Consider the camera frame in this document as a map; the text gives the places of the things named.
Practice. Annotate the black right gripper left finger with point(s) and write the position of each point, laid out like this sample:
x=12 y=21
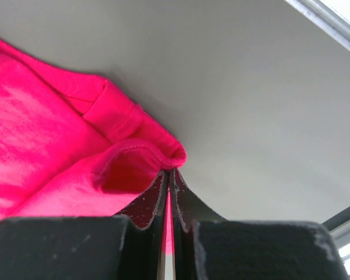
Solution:
x=127 y=245

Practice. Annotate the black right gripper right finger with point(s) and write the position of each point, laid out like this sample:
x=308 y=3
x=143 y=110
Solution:
x=208 y=246

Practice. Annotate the pink t-shirt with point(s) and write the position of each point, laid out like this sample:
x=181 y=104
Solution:
x=73 y=144

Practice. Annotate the right aluminium frame post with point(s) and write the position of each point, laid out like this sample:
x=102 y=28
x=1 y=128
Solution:
x=333 y=17

